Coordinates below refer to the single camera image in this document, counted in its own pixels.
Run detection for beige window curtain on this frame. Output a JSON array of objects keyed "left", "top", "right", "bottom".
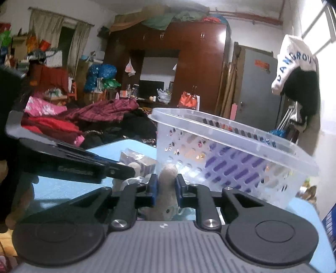
[{"left": 28, "top": 7, "right": 93, "bottom": 77}]

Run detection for white lettered cap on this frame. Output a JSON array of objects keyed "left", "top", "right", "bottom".
[{"left": 271, "top": 34, "right": 319, "bottom": 95}]

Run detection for orange shopping bag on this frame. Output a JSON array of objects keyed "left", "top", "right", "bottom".
[{"left": 178, "top": 91, "right": 199, "bottom": 110}]

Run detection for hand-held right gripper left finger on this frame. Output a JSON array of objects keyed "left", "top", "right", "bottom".
[{"left": 76, "top": 173, "right": 158, "bottom": 232}]

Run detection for blue plastic bag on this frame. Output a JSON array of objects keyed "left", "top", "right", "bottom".
[{"left": 83, "top": 63, "right": 118, "bottom": 93}]

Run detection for small white hanging bag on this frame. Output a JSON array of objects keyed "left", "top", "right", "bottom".
[{"left": 124, "top": 59, "right": 137, "bottom": 77}]

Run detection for white plastic bag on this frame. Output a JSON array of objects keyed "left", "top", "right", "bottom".
[{"left": 157, "top": 88, "right": 172, "bottom": 103}]

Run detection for black clothes pile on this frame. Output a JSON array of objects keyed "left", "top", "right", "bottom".
[{"left": 83, "top": 108, "right": 158, "bottom": 150}]

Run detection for clear wrapped tissue packet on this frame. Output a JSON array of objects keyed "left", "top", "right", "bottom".
[{"left": 119, "top": 148, "right": 157, "bottom": 176}]

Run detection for red door sticker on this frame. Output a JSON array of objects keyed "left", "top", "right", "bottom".
[{"left": 254, "top": 59, "right": 271, "bottom": 72}]

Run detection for black hanging garment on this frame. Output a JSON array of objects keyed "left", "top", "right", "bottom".
[{"left": 284, "top": 67, "right": 322, "bottom": 127}]

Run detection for black television screen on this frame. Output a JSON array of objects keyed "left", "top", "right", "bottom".
[{"left": 138, "top": 80, "right": 165, "bottom": 98}]

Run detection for red cloth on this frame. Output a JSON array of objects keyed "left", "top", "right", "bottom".
[{"left": 20, "top": 115, "right": 85, "bottom": 145}]

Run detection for person's left hand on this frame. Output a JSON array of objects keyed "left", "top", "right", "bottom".
[{"left": 5, "top": 181, "right": 35, "bottom": 230}]

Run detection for clear plastic basket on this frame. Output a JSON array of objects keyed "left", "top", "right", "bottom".
[{"left": 148, "top": 107, "right": 321, "bottom": 210}]

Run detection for brown wooden wardrobe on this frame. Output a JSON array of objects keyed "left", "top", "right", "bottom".
[{"left": 103, "top": 20, "right": 232, "bottom": 116}]

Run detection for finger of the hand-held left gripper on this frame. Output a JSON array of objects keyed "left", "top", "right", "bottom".
[{"left": 20, "top": 138, "right": 135, "bottom": 184}]

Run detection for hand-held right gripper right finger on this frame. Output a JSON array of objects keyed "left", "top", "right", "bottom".
[{"left": 176, "top": 173, "right": 265, "bottom": 232}]

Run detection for beige plush toy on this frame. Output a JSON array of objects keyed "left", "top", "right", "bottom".
[{"left": 145, "top": 163, "right": 179, "bottom": 221}]

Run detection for green cloth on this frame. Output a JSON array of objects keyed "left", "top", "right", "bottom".
[{"left": 141, "top": 12, "right": 174, "bottom": 31}]

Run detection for blue box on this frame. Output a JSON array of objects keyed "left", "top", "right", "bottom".
[{"left": 321, "top": 207, "right": 336, "bottom": 243}]

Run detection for pink floral cloth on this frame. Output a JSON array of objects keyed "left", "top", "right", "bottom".
[{"left": 24, "top": 96, "right": 68, "bottom": 116}]

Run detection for maroon plaid blanket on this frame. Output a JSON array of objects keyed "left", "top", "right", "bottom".
[{"left": 62, "top": 99, "right": 140, "bottom": 123}]

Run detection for metal clothes hangers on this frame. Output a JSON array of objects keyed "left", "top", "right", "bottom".
[{"left": 275, "top": 102, "right": 300, "bottom": 133}]

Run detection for grey metal door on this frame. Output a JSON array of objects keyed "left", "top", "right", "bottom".
[{"left": 233, "top": 44, "right": 285, "bottom": 125}]

